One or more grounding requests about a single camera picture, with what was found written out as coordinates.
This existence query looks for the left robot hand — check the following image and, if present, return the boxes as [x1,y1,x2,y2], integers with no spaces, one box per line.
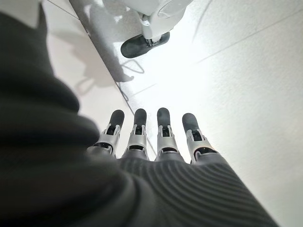
[0,10,280,227]

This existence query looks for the black left robot foot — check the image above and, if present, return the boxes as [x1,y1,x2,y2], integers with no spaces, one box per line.
[120,32,170,59]

